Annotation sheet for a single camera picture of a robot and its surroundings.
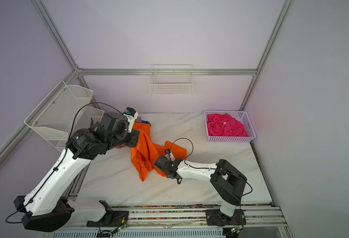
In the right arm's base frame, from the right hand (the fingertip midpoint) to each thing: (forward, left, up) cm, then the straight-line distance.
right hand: (175, 168), depth 88 cm
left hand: (+1, +17, +31) cm, 36 cm away
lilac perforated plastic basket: (+42, -53, +1) cm, 67 cm away
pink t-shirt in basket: (+33, -36, +1) cm, 49 cm away
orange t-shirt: (0, +16, +18) cm, 24 cm away
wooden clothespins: (+29, +56, +12) cm, 64 cm away
